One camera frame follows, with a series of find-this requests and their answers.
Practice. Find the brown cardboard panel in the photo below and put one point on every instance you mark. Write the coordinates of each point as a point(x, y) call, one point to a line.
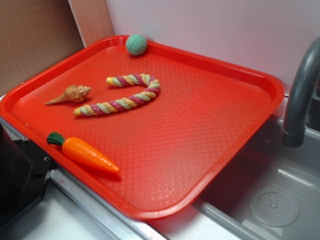
point(36, 34)

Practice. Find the grey plastic sink basin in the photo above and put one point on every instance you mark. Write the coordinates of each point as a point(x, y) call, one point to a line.
point(267, 192)

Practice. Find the orange plastic toy carrot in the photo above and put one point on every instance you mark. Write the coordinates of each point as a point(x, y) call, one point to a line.
point(80, 151)

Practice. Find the red plastic tray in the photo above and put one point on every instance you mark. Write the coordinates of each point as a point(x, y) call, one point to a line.
point(169, 149)

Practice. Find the tan conch seashell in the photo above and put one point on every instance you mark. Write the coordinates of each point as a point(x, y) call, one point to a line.
point(73, 93)

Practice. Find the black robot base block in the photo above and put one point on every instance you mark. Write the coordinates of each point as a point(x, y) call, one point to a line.
point(24, 172)

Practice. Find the multicolour twisted rope toy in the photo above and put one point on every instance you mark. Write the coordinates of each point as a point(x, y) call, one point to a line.
point(126, 103)

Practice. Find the grey plastic faucet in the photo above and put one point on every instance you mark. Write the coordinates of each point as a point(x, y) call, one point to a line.
point(303, 106)

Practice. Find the green dimpled rubber ball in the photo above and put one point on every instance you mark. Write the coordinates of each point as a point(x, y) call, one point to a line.
point(136, 44)

